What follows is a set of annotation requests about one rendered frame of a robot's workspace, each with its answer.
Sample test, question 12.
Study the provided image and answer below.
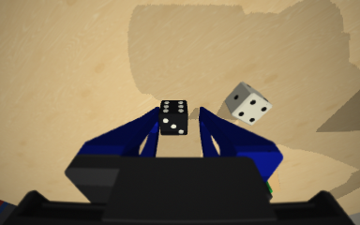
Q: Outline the black die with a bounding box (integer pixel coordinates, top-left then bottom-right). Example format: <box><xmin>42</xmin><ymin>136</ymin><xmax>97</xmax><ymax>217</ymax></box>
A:
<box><xmin>158</xmin><ymin>100</ymin><xmax>188</xmax><ymax>135</ymax></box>

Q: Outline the tan flat mat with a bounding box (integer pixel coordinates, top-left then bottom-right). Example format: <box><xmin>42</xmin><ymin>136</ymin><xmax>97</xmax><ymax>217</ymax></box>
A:
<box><xmin>268</xmin><ymin>170</ymin><xmax>280</xmax><ymax>193</ymax></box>

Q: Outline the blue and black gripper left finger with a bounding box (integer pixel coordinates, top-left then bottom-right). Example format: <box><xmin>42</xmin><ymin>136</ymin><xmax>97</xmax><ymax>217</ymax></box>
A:
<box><xmin>76</xmin><ymin>107</ymin><xmax>159</xmax><ymax>157</ymax></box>

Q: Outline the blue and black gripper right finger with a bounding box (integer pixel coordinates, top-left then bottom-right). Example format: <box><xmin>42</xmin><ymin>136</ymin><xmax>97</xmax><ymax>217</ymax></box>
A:
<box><xmin>199</xmin><ymin>107</ymin><xmax>283</xmax><ymax>183</ymax></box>

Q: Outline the white die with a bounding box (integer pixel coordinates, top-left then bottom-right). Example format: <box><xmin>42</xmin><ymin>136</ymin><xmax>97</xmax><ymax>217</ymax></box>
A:
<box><xmin>225</xmin><ymin>82</ymin><xmax>272</xmax><ymax>126</ymax></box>

